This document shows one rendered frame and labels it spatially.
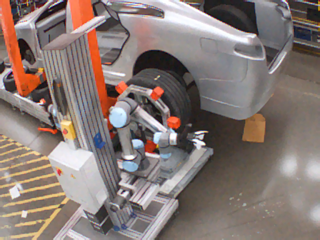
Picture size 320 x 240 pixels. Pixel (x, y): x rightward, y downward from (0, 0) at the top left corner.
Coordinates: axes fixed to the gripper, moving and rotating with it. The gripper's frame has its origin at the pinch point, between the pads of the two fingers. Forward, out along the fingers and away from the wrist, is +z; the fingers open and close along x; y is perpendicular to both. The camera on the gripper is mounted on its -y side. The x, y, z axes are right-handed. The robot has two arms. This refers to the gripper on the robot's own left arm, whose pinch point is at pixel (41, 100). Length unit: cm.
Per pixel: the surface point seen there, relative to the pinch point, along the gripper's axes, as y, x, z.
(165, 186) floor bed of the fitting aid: 106, 81, -82
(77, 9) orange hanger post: -83, 45, -12
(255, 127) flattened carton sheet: 94, 222, -109
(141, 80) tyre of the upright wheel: -4, 79, -60
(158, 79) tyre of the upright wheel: -4, 89, -72
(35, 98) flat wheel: 76, 64, 173
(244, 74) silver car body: -19, 124, -141
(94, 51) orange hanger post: -30, 62, -15
